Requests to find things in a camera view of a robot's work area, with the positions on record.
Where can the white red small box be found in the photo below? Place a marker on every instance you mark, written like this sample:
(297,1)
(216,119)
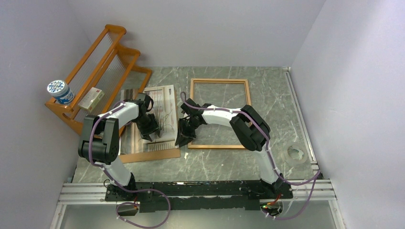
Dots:
(91,99)

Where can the orange wooden shelf rack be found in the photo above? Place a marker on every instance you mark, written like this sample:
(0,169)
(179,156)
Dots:
(106,65)

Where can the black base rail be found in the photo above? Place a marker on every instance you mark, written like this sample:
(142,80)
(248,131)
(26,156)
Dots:
(195,195)

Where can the wooden picture frame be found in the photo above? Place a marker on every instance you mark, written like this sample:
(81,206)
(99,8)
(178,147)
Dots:
(220,113)

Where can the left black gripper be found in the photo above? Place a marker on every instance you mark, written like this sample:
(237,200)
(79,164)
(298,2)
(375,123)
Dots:
(154,128)

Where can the brown backing board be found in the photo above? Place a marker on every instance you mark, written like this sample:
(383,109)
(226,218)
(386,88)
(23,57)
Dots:
(134,149)

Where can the blue white round tin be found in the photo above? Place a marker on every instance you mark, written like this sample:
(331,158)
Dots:
(61,91)

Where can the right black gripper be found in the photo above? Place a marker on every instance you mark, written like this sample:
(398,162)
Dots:
(183,136)

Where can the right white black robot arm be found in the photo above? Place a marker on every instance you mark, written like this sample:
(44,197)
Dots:
(251,130)

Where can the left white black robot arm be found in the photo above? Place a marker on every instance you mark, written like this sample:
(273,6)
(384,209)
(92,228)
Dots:
(100,141)

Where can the plant photo print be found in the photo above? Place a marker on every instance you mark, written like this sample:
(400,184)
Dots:
(129,94)

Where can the aluminium extrusion rail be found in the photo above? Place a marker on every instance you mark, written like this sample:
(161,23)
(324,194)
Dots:
(94,194)

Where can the clear tape roll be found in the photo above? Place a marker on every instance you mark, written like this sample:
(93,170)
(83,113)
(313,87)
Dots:
(294,154)

